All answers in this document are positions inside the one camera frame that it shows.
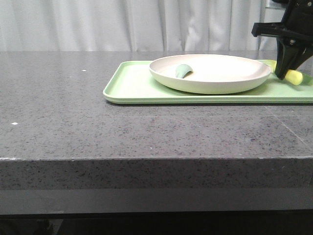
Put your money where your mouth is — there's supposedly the yellow plastic fork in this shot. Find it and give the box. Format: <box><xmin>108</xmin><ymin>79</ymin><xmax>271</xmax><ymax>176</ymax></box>
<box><xmin>264</xmin><ymin>60</ymin><xmax>303</xmax><ymax>85</ymax></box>

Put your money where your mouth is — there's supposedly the light green tray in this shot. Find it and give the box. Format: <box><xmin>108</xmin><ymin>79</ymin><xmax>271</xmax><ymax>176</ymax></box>
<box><xmin>103</xmin><ymin>61</ymin><xmax>313</xmax><ymax>105</ymax></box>

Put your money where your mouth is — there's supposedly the white curtain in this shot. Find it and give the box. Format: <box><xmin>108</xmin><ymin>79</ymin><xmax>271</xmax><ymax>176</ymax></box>
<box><xmin>0</xmin><ymin>0</ymin><xmax>284</xmax><ymax>51</ymax></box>

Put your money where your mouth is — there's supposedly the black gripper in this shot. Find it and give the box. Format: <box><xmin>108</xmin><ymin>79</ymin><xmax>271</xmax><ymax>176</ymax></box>
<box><xmin>251</xmin><ymin>0</ymin><xmax>313</xmax><ymax>80</ymax></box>

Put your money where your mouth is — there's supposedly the beige round plate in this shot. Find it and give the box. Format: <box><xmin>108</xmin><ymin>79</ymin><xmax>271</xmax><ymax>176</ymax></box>
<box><xmin>149</xmin><ymin>54</ymin><xmax>272</xmax><ymax>94</ymax></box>

